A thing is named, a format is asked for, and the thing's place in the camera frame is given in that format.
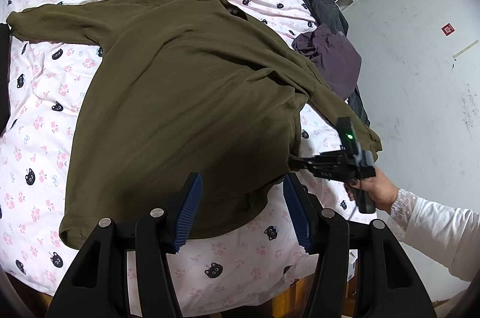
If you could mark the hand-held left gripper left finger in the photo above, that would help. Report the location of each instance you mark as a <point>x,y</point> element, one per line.
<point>187,209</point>

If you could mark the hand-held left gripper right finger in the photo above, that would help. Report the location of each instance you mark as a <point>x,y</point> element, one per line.
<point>298,213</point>

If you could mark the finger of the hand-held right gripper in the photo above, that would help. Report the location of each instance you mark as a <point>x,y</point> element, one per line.
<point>309,166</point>
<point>311,157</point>

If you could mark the olive green sweatshirt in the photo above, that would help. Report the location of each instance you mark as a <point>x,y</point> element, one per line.
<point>187,96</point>

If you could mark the person's right forearm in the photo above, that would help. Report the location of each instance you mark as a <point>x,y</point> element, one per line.
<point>438,231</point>

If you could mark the person's right hand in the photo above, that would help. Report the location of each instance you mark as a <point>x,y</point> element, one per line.
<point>378,190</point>

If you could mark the purple garment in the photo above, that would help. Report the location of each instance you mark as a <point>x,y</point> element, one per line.
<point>333,55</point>

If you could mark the red wall sign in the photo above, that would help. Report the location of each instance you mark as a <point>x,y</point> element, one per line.
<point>446,30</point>

